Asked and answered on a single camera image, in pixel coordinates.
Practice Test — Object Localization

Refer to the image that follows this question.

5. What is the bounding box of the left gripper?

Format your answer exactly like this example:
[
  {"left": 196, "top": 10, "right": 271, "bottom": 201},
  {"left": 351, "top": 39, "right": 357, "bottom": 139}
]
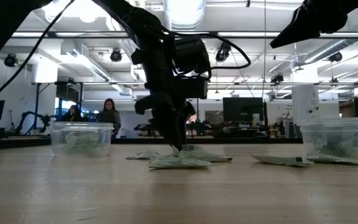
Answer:
[{"left": 132, "top": 34, "right": 210, "bottom": 151}]

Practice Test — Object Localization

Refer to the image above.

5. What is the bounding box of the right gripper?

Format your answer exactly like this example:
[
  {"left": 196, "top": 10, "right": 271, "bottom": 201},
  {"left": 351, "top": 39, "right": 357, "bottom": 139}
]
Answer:
[{"left": 269, "top": 0, "right": 358, "bottom": 49}]

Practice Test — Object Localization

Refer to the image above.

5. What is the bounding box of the black ceiling spotlight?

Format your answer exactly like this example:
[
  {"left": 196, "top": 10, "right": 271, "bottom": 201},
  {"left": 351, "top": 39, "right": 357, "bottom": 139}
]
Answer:
[
  {"left": 328, "top": 51, "right": 343, "bottom": 63},
  {"left": 215, "top": 42, "right": 232, "bottom": 62},
  {"left": 4, "top": 53, "right": 18, "bottom": 68},
  {"left": 109, "top": 49, "right": 123, "bottom": 62},
  {"left": 270, "top": 73, "right": 285, "bottom": 84}
]

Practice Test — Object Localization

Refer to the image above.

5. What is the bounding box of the person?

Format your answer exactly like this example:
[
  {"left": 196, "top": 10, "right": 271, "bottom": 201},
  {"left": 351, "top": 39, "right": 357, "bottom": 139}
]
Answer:
[
  {"left": 61, "top": 105, "right": 85, "bottom": 123},
  {"left": 96, "top": 98, "right": 122, "bottom": 138}
]

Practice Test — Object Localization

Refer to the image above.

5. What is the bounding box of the clear plastic container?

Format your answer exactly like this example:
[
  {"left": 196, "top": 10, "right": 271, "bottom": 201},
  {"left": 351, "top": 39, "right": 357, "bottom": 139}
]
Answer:
[
  {"left": 50, "top": 121, "right": 115, "bottom": 158},
  {"left": 298, "top": 117, "right": 358, "bottom": 159}
]

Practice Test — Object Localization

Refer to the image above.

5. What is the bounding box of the black overhead rig beam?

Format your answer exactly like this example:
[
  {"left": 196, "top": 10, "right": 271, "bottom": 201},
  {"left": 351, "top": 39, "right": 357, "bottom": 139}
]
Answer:
[{"left": 9, "top": 30, "right": 358, "bottom": 40}]

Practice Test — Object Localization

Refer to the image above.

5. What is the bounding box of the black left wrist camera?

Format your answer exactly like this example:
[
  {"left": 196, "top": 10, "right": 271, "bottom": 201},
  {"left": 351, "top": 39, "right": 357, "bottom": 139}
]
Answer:
[{"left": 174, "top": 35, "right": 213, "bottom": 77}]

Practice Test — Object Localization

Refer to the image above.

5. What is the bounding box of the black metal table frame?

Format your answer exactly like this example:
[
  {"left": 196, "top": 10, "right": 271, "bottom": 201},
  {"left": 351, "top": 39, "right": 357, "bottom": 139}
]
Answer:
[{"left": 0, "top": 136, "right": 304, "bottom": 152}]

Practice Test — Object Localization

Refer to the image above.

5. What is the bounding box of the black looped camera cable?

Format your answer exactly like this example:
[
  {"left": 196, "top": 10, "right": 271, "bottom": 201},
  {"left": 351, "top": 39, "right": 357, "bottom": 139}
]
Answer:
[{"left": 162, "top": 27, "right": 252, "bottom": 71}]

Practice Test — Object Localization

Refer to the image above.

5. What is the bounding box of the white ceiling air duct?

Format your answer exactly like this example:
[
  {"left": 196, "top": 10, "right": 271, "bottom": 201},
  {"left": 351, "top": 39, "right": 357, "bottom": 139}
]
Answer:
[{"left": 60, "top": 40, "right": 130, "bottom": 94}]

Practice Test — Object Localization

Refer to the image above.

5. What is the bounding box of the black gantry frame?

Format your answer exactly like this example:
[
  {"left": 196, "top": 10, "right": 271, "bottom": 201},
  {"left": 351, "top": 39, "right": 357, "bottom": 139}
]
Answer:
[{"left": 31, "top": 81, "right": 85, "bottom": 131}]

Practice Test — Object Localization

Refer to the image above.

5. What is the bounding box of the silver ceiling air duct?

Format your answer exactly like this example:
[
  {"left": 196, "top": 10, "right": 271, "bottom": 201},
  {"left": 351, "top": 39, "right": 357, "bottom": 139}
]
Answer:
[{"left": 163, "top": 0, "right": 206, "bottom": 30}]

